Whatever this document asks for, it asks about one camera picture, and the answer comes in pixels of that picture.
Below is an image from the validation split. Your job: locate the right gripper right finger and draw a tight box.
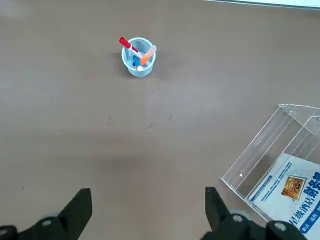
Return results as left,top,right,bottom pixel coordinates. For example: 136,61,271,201
199,186,305,240

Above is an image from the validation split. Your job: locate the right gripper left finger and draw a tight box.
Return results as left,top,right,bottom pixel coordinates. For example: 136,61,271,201
0,188,92,240

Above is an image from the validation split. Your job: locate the white book with blue print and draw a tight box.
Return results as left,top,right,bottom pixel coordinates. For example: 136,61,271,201
249,152,320,235

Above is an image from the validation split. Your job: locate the clear acrylic storage rack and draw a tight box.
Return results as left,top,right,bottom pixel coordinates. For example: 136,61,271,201
219,103,320,223

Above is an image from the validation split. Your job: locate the clear blue pen cup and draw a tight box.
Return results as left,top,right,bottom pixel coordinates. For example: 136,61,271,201
121,37,158,78

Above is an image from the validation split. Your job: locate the blue marker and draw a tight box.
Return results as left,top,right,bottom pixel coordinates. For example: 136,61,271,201
131,54,144,72

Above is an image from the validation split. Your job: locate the orange marker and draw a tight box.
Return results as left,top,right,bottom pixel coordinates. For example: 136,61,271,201
139,44,158,66

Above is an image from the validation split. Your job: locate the red marker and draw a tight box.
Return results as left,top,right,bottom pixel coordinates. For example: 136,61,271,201
119,36,141,55

